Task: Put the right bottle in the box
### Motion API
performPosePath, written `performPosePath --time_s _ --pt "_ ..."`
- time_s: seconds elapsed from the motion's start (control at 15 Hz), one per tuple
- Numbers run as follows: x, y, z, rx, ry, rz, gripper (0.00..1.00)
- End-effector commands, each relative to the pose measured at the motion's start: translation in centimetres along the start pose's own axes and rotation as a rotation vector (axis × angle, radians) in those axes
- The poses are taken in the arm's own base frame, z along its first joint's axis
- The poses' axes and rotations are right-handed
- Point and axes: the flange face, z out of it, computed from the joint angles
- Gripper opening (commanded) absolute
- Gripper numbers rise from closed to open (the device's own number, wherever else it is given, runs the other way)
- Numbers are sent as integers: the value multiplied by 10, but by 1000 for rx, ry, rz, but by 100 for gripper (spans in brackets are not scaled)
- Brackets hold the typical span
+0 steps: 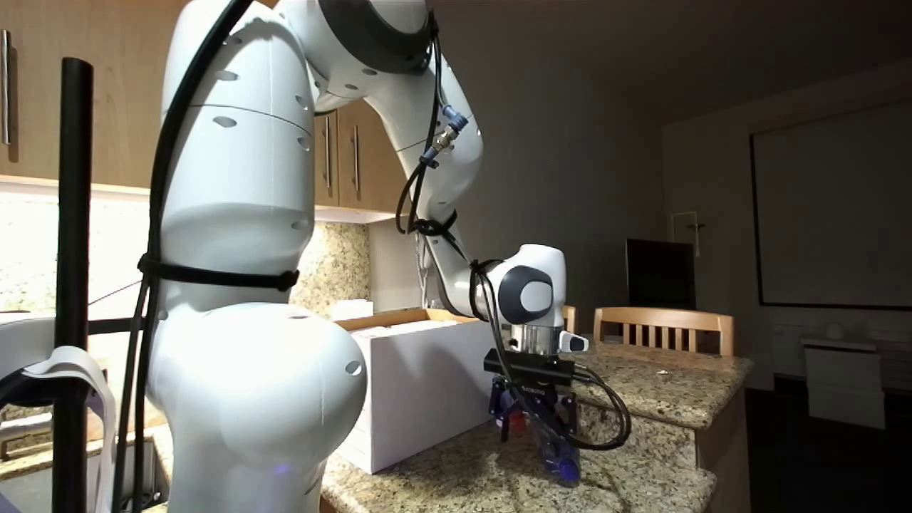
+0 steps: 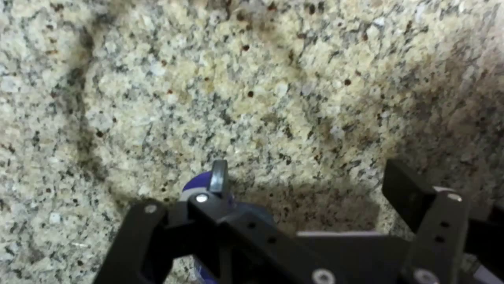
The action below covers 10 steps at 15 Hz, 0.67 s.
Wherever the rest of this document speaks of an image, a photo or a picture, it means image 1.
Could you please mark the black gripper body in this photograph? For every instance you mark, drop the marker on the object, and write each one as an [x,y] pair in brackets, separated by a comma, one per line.
[534,393]

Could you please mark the clear bottle with red flower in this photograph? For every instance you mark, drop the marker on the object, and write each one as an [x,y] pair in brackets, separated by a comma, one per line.
[494,397]

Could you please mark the wall projector screen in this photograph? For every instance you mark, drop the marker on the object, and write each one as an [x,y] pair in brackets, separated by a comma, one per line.
[836,208]

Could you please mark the clear bottle with blue label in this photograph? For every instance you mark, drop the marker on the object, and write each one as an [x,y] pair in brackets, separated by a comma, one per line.
[558,463]

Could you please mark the wooden slat-back chair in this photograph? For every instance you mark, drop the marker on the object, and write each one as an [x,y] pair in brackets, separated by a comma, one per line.
[570,317]
[664,327]

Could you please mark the wooden wall cabinets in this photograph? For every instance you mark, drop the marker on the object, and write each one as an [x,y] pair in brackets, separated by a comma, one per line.
[94,85]

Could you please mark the black monitor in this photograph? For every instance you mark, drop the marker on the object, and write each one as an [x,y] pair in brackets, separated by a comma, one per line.
[658,273]

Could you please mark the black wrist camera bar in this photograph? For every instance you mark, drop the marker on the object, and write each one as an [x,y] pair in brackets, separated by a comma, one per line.
[527,366]

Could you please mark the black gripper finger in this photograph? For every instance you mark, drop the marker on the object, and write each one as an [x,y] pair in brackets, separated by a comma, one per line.
[507,428]
[564,421]

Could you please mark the white floor heater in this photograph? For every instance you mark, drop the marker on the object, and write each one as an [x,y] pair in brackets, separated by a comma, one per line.
[843,384]

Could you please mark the white cardboard box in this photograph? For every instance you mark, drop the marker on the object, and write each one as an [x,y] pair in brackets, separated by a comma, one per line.
[429,389]

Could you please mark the black stand pole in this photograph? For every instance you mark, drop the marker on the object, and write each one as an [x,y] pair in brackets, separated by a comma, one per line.
[75,188]

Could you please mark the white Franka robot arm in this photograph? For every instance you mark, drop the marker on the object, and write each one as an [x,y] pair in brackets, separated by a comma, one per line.
[258,400]

